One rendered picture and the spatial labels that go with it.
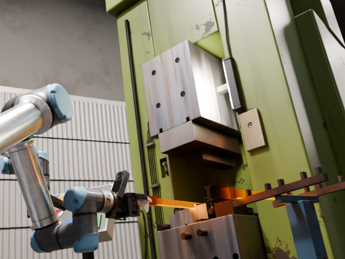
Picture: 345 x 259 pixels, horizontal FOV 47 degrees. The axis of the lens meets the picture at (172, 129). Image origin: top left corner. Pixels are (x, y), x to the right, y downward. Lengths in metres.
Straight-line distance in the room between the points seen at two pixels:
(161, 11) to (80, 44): 2.81
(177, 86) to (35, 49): 3.11
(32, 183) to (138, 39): 1.33
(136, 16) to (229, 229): 1.43
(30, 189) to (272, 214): 0.94
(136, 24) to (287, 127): 1.16
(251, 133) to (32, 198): 0.93
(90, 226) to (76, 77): 3.64
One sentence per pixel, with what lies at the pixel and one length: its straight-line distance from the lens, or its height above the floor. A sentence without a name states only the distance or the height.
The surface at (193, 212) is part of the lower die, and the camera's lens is 1.69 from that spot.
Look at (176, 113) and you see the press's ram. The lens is 1.82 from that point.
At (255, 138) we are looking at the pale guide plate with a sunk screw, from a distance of 1.71.
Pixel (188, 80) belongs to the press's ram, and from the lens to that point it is 1.82.
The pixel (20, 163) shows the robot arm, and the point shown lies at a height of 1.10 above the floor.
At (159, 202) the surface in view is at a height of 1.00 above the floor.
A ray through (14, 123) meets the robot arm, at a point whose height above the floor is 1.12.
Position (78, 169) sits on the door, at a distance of 4.26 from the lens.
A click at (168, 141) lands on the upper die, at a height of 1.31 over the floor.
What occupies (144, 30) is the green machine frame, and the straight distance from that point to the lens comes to 2.35.
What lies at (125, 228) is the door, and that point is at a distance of 4.32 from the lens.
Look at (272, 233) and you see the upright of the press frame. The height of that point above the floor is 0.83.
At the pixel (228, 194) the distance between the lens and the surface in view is 1.19.
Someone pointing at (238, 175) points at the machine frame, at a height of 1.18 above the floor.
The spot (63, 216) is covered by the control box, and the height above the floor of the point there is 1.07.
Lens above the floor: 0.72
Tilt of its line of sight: 21 degrees up
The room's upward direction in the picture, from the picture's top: 8 degrees counter-clockwise
